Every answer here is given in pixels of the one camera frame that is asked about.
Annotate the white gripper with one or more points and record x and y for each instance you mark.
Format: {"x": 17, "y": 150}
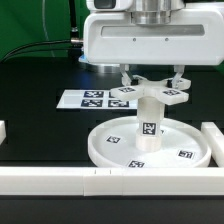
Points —
{"x": 195, "y": 36}

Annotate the white cross-shaped table base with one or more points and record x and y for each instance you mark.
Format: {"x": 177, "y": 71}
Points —
{"x": 156, "y": 89}

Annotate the white round table top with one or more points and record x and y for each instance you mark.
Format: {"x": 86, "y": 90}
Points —
{"x": 114, "y": 144}

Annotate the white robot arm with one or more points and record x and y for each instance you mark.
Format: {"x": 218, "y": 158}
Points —
{"x": 144, "y": 12}

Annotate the white marker plate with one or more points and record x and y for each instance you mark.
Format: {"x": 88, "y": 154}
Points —
{"x": 92, "y": 99}

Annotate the white right fence bar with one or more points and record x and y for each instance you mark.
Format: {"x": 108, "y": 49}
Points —
{"x": 215, "y": 139}

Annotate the white fence bar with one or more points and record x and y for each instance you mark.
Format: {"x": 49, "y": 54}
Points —
{"x": 90, "y": 181}
{"x": 215, "y": 139}

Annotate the white front fence bar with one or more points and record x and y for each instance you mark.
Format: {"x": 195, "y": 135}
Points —
{"x": 90, "y": 181}

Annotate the white left fence block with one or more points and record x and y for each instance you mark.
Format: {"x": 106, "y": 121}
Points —
{"x": 2, "y": 131}

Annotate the black cable connector post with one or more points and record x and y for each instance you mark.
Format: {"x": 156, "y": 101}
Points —
{"x": 74, "y": 33}

